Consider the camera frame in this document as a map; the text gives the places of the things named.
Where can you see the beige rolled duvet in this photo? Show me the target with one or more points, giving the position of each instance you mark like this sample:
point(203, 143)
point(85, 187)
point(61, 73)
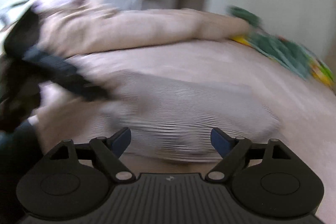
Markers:
point(91, 26)

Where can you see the pale pink bed sheet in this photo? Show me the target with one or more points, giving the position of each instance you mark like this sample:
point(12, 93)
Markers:
point(305, 108)

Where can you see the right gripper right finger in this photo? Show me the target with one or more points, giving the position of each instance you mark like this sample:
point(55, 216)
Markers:
point(233, 152)

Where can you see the green knitted blanket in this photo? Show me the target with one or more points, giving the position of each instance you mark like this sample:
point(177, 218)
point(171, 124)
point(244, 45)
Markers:
point(253, 20)

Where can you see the grey striped garment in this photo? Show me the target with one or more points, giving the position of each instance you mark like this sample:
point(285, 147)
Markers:
point(172, 119)

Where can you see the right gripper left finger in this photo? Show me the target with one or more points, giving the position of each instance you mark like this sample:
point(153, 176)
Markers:
point(107, 153)

